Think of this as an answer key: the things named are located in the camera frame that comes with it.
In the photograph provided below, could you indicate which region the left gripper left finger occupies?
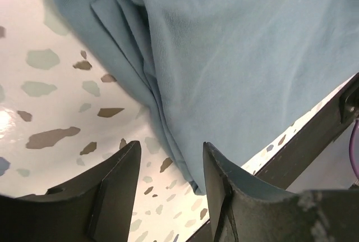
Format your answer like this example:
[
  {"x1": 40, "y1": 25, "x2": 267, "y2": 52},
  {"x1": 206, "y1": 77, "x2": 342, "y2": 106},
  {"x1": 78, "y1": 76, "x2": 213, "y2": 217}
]
[{"x1": 1, "y1": 141, "x2": 141, "y2": 242}]

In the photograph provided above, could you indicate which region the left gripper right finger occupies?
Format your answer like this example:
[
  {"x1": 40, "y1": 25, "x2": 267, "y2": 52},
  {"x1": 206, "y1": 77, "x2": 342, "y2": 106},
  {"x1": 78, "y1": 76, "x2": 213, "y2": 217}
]
[{"x1": 203, "y1": 143, "x2": 358, "y2": 242}]

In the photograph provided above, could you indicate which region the blue t-shirt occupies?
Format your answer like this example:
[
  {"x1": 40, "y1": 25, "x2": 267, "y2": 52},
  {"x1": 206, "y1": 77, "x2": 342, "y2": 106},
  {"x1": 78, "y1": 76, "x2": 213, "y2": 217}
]
[{"x1": 53, "y1": 0, "x2": 358, "y2": 195}]

